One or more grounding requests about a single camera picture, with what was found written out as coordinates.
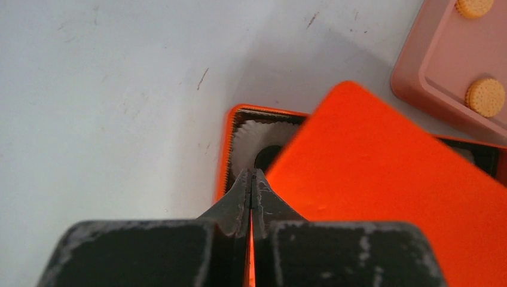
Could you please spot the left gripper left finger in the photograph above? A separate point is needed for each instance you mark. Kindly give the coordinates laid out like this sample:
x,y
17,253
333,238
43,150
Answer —
x,y
210,250

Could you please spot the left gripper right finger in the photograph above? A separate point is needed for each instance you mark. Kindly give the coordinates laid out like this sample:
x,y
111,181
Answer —
x,y
290,250

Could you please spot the orange box lid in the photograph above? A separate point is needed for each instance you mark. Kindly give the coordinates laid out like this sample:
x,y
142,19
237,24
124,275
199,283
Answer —
x,y
357,159

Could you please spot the orange compartment box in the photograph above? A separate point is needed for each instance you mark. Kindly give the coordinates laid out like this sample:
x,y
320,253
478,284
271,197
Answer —
x,y
488,157

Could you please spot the pink cookie tray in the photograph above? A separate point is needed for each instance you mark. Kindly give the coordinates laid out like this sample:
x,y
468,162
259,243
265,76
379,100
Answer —
x,y
444,54

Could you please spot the black round cookie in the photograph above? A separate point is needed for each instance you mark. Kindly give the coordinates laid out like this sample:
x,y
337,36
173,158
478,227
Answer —
x,y
266,157

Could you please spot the white paper cup liner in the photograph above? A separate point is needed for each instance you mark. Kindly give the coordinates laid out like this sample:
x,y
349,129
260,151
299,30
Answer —
x,y
252,136

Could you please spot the orange round cookie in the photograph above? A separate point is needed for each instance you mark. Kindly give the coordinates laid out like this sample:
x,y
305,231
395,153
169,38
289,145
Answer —
x,y
486,97
473,9

